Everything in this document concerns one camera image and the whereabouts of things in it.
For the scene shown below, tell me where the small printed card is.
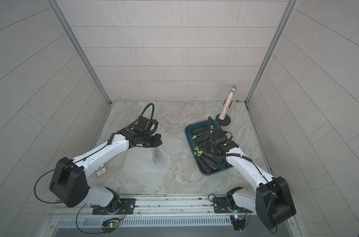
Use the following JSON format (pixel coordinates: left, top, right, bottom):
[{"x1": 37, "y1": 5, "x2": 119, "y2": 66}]
[{"x1": 95, "y1": 164, "x2": 108, "y2": 178}]

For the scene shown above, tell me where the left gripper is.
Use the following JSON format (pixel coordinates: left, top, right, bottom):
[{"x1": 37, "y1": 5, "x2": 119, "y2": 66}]
[{"x1": 141, "y1": 133, "x2": 165, "y2": 147}]

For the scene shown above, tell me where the teal plastic bin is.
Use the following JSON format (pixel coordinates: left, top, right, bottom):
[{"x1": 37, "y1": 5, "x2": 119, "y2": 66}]
[{"x1": 184, "y1": 120, "x2": 232, "y2": 176}]

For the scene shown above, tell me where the clear zip-top bag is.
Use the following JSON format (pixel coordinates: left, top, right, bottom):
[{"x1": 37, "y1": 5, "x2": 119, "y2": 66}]
[{"x1": 121, "y1": 129, "x2": 184, "y2": 193}]

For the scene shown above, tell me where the left controller board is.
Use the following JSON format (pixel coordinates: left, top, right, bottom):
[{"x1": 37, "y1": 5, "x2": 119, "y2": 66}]
[{"x1": 101, "y1": 218, "x2": 121, "y2": 234}]

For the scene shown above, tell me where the eggplant at bin front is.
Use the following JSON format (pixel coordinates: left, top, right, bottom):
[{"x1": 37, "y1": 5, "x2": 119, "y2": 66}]
[{"x1": 196, "y1": 151, "x2": 219, "y2": 174}]

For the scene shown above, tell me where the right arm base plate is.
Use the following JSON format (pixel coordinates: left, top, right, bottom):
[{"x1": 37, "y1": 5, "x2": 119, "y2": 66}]
[{"x1": 208, "y1": 196, "x2": 252, "y2": 215}]

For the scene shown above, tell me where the controller board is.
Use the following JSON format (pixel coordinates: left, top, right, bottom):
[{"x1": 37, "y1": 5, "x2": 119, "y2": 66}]
[
  {"x1": 230, "y1": 215, "x2": 247, "y2": 231},
  {"x1": 101, "y1": 218, "x2": 121, "y2": 234}
]

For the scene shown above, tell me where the aluminium mounting rail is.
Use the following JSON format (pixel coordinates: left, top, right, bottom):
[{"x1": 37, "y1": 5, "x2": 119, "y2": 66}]
[{"x1": 48, "y1": 190, "x2": 255, "y2": 218}]

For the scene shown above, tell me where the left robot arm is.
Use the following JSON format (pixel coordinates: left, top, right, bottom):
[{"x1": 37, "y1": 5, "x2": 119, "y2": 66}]
[{"x1": 49, "y1": 117, "x2": 162, "y2": 214}]

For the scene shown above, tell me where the eggplant at bin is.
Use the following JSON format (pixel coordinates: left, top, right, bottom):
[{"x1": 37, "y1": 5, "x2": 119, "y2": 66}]
[
  {"x1": 196, "y1": 151, "x2": 219, "y2": 174},
  {"x1": 191, "y1": 125, "x2": 214, "y2": 135}
]

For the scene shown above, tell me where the right controller board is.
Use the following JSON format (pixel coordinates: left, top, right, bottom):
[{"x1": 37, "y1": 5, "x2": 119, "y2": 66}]
[{"x1": 230, "y1": 215, "x2": 247, "y2": 231}]

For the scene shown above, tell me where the eggplant at bin back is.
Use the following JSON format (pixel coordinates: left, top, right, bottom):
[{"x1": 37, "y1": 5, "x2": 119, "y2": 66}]
[{"x1": 191, "y1": 125, "x2": 214, "y2": 135}]

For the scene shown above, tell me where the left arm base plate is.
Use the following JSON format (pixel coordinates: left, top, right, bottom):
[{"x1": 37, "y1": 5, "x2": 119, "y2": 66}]
[{"x1": 91, "y1": 198, "x2": 136, "y2": 215}]

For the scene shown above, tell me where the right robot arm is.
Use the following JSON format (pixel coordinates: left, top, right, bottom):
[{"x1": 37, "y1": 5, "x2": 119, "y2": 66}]
[{"x1": 210, "y1": 127, "x2": 297, "y2": 230}]

